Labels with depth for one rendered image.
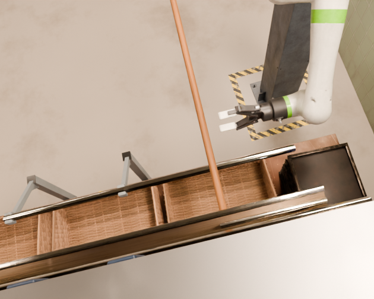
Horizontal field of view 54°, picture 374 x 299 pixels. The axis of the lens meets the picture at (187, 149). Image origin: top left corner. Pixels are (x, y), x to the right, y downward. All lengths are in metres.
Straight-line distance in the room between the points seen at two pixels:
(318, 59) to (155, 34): 2.08
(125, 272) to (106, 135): 2.46
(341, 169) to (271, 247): 1.36
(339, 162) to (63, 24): 2.66
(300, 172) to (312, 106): 0.46
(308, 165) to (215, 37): 1.71
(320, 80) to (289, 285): 1.00
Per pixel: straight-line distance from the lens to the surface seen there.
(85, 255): 1.26
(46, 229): 2.14
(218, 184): 1.42
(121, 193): 1.51
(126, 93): 3.03
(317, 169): 1.80
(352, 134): 2.91
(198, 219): 1.17
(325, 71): 1.40
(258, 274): 0.49
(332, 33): 1.38
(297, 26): 2.02
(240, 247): 0.49
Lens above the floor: 2.59
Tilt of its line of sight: 70 degrees down
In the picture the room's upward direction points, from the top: 19 degrees counter-clockwise
